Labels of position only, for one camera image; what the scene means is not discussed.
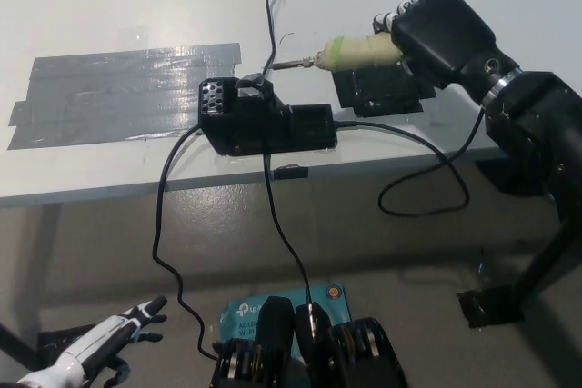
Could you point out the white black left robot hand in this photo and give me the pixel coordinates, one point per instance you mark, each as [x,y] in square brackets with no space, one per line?
[100,338]

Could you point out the tape-wrapped soldering iron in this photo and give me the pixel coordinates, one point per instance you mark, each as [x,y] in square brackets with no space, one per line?
[354,54]

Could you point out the black robot torso blocks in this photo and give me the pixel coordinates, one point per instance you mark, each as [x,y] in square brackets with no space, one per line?
[277,338]

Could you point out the black slanted pole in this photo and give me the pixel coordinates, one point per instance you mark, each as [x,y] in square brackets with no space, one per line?
[16,345]

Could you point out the teal tp-link box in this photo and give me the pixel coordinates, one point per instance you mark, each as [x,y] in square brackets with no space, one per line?
[341,308]

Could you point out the small black tape piece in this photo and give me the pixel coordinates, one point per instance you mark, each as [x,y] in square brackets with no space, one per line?
[291,173]

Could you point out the black floor tape under leg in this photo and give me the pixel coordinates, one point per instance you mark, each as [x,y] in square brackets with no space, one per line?
[486,311]

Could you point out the black slanted table leg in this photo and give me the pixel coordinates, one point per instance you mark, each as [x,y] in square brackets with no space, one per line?
[550,261]

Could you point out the grey duct tape patch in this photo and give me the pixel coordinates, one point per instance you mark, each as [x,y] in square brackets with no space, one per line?
[113,97]

